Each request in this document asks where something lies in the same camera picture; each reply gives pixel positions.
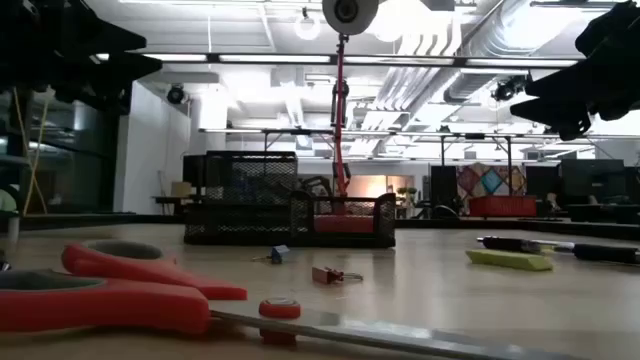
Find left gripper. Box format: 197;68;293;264
0;0;164;114

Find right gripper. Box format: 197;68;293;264
509;0;640;142

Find black pen with silver clip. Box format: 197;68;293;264
476;236;576;255

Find small yellow sticky note pad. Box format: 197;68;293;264
465;248;554;273

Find black mesh desk organizer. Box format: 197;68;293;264
183;149;397;249

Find red-handled scissors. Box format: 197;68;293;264
0;238;601;360

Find blue binder clip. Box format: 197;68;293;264
252;244;291;265

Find red binder clip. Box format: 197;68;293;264
311;266;365;286

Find black ceiling spotlight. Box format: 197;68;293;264
490;74;532;103
165;83;187;106

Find colourful patchwork panel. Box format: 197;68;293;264
455;162;527;201

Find red crate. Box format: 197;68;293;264
468;195;539;218

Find red desk lamp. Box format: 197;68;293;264
321;0;380;235

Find yellow cable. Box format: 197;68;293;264
12;87;51;216

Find black aluminium table frame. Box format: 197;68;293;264
0;212;640;242

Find black overhead frame beam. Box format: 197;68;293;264
94;52;589;69

